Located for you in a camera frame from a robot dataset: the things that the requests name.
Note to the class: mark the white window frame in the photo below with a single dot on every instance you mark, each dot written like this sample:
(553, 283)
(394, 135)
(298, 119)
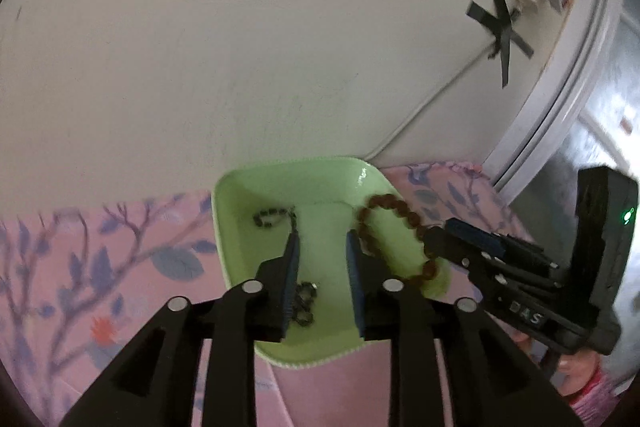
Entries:
(564, 86)

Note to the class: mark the black tape cross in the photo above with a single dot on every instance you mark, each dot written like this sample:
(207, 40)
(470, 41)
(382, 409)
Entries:
(500, 25)

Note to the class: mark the person's right hand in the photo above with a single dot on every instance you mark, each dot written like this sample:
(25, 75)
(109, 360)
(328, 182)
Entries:
(583, 382)

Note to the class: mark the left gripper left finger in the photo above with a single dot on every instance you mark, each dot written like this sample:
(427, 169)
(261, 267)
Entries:
(152, 381)

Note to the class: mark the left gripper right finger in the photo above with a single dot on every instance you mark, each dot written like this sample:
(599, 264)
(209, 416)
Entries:
(450, 365)

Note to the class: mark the green ceramic tray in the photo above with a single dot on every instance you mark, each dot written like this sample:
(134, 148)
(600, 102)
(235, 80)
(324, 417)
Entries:
(325, 194)

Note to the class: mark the pink floral bedsheet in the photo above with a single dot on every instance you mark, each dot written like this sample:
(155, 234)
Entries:
(77, 285)

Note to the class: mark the black chain jewelry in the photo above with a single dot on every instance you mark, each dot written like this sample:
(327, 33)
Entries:
(305, 294)

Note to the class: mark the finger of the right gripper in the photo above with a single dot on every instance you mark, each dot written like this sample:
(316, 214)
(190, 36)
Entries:
(508, 248)
(440, 244)

